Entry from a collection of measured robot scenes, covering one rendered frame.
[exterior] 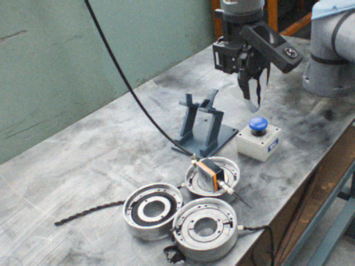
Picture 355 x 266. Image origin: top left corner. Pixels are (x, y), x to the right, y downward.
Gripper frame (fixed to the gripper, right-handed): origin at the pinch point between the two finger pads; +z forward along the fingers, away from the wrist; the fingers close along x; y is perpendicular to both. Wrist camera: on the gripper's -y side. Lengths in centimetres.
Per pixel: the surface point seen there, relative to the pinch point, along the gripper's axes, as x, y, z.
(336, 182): -24.0, -9.1, 35.9
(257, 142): 3.1, -1.8, 6.1
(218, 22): -161, 148, 57
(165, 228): 28.5, -0.5, 7.6
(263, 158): 3.5, -3.3, 9.4
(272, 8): -160, 97, 40
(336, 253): -41, -6, 91
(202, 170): 17.2, 0.5, 3.9
